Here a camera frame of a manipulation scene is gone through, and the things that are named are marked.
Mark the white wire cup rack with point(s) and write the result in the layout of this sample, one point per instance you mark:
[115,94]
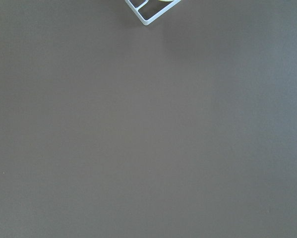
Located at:
[148,11]

